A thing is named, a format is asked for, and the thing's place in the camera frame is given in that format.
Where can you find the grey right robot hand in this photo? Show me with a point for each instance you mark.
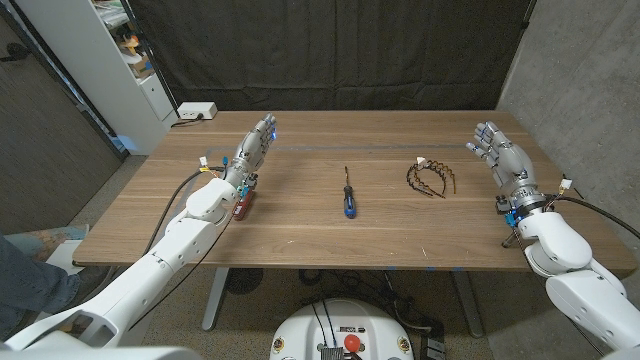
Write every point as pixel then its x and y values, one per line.
pixel 510 162

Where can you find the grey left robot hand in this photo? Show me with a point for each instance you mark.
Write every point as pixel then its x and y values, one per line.
pixel 252 150

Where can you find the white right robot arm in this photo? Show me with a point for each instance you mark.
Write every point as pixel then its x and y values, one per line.
pixel 585 290

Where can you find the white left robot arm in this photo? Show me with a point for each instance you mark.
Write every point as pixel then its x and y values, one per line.
pixel 175 245

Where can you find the blue black screwdriver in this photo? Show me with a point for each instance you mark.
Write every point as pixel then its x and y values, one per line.
pixel 349 202

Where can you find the red flat packet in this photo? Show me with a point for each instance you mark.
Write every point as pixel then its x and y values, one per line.
pixel 243 210

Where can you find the white power strip box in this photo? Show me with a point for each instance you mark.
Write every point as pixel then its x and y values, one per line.
pixel 197 110

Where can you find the black toothed headband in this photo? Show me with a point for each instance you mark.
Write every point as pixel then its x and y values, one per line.
pixel 411 180

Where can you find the black backdrop curtain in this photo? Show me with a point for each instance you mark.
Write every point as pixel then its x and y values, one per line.
pixel 325 50

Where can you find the round black floor fan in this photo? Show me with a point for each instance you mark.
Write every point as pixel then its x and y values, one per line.
pixel 244 280

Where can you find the cardboard box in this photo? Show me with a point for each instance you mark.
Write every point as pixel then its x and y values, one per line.
pixel 141 66

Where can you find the white table leg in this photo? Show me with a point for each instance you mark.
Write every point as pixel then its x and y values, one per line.
pixel 215 300
pixel 469 305

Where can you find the orange toy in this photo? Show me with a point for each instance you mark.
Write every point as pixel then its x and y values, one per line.
pixel 130 45

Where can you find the white shelf cabinet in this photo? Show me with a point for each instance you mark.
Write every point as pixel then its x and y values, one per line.
pixel 100 75

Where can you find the white robot torso base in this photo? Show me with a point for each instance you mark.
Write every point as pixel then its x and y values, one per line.
pixel 300 330

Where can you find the black power brick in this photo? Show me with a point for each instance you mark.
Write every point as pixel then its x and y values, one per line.
pixel 433 347

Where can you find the red emergency stop button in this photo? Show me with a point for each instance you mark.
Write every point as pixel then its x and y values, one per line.
pixel 352 343

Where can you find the white flat sheet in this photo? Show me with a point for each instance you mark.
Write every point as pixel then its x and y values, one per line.
pixel 62 257

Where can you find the person in blue jeans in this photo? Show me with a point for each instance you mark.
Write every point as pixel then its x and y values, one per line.
pixel 25 290

